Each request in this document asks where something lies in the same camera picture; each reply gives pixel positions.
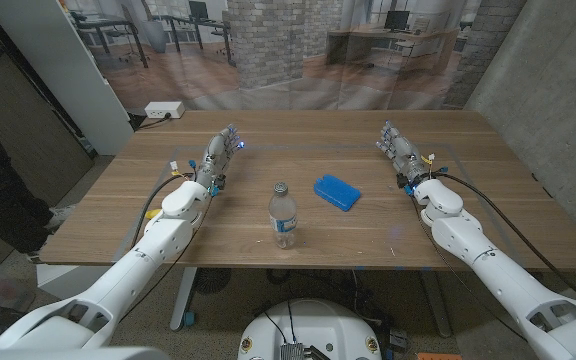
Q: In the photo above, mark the white robot torso base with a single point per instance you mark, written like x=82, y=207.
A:
x=313, y=330

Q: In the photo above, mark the clear plastic water bottle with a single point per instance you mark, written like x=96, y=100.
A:
x=283, y=215

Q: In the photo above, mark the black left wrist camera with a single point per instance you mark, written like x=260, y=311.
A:
x=219, y=183

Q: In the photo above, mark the printed office backdrop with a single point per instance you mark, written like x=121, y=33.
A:
x=278, y=55

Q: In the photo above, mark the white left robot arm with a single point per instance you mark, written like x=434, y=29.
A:
x=138, y=260

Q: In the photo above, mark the white table leg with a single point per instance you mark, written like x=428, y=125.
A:
x=184, y=300
x=437, y=305

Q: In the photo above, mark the blue table foot caster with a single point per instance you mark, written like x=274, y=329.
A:
x=189, y=318

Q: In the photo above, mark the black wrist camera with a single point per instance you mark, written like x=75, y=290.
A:
x=404, y=183
x=219, y=183

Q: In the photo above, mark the blue ice pack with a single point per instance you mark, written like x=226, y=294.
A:
x=337, y=192

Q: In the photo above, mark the white board panel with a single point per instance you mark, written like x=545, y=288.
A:
x=68, y=70

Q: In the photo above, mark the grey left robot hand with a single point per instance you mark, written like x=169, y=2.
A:
x=215, y=155

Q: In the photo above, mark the white power strip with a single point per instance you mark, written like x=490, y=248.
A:
x=163, y=109

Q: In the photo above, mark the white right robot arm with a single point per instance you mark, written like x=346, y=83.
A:
x=493, y=270

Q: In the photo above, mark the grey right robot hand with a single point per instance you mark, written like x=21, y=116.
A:
x=404, y=155

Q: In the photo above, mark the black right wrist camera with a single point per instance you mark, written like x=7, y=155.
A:
x=404, y=183

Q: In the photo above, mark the round black floor fan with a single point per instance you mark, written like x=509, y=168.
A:
x=211, y=280

